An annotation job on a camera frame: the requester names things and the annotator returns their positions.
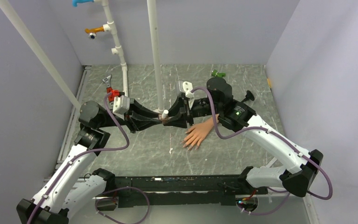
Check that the white PVC pipe frame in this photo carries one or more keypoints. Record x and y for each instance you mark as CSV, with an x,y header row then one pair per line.
x,y
110,26

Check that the mannequin hand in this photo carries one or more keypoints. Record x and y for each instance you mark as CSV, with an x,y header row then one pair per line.
x,y
197,133

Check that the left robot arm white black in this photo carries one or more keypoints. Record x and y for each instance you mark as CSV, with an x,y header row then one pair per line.
x,y
57,202

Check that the red adjustable wrench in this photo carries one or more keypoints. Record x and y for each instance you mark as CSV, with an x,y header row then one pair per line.
x,y
107,81

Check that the glitter nail polish bottle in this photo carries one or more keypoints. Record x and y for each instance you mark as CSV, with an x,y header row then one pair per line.
x,y
163,120

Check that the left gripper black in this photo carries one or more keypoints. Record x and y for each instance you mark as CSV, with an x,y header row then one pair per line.
x,y
137,122

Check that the blue faucet valve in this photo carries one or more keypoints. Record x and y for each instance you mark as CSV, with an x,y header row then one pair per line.
x,y
75,3

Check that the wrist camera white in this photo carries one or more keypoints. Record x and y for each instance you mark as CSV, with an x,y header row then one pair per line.
x,y
119,102
185,90

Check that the black hand stand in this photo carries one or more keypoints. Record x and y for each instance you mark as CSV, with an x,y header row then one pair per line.
x,y
248,97

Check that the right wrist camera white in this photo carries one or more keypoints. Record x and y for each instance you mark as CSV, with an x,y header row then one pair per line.
x,y
185,90

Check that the white nail polish cap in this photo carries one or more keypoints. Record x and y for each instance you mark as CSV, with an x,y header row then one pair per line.
x,y
165,114

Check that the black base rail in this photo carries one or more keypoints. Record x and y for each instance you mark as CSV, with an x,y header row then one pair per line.
x,y
225,190

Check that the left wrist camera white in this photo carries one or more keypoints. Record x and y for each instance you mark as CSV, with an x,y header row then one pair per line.
x,y
119,102

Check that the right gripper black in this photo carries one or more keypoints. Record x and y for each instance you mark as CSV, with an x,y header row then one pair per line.
x,y
180,121

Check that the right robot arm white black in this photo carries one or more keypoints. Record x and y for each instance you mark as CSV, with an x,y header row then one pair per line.
x,y
299,165

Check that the green toy flashlight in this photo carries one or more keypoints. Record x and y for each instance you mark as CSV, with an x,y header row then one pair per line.
x,y
215,73

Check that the orange faucet valve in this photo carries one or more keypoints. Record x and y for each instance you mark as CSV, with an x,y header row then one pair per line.
x,y
92,33

